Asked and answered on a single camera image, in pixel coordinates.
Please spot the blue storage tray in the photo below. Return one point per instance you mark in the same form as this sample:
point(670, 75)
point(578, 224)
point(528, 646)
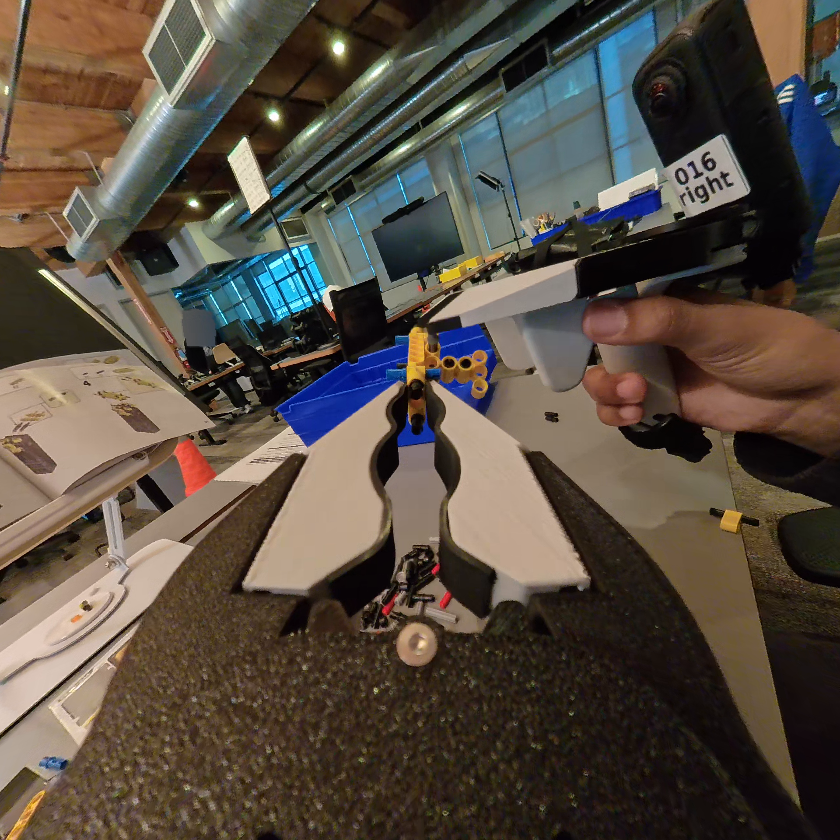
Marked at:
point(630, 205)

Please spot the black monitor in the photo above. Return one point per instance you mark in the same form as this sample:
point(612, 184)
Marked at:
point(420, 236)

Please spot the white box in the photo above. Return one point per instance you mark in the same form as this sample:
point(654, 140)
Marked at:
point(623, 187)

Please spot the silver ventilation duct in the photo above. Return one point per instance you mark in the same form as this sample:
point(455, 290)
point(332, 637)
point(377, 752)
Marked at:
point(164, 131)

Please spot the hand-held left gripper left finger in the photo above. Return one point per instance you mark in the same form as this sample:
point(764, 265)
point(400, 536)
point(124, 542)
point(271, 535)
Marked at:
point(321, 518)

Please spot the yellow box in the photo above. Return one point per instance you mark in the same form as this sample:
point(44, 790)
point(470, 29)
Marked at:
point(453, 272)

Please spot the wooden post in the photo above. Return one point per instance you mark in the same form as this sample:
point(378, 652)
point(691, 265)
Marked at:
point(781, 39)

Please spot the open instruction booklet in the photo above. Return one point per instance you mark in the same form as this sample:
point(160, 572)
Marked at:
point(98, 413)

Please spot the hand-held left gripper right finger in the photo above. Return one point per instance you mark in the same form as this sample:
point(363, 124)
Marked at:
point(512, 518)

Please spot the white book stand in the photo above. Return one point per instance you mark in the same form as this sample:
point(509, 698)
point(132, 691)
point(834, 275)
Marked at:
point(151, 564)

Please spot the person's right hand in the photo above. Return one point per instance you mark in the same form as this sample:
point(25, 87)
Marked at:
point(741, 367)

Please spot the black partition board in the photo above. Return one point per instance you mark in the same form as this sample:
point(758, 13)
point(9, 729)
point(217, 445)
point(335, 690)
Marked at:
point(39, 308)

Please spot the blue jacket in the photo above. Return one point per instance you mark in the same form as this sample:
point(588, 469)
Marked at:
point(820, 144)

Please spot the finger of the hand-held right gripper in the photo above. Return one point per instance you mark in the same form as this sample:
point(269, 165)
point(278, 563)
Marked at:
point(518, 289)

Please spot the black office chair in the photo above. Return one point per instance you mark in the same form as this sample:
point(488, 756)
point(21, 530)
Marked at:
point(358, 321)

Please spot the blue plastic bin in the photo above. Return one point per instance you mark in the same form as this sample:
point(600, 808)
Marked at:
point(341, 400)

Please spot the black light stand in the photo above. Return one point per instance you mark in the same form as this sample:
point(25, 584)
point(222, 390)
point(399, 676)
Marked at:
point(487, 178)

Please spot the orange cone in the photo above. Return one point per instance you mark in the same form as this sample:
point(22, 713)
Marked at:
point(193, 466)

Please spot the printed paper sheet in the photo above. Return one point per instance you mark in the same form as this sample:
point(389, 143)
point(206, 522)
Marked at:
point(262, 459)

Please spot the pile of small toy parts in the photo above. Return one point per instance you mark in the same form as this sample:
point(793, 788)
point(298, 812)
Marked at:
point(410, 577)

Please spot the black bag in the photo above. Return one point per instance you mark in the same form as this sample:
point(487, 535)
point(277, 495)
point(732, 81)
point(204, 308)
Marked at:
point(558, 239)

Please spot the hanging paper sign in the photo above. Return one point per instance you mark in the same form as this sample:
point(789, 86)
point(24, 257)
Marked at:
point(248, 174)

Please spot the yellow black toy pin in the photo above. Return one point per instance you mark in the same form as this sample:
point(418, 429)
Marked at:
point(730, 522)

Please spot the yellow toy brick assembly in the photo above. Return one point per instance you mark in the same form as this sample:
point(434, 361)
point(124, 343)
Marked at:
point(417, 367)

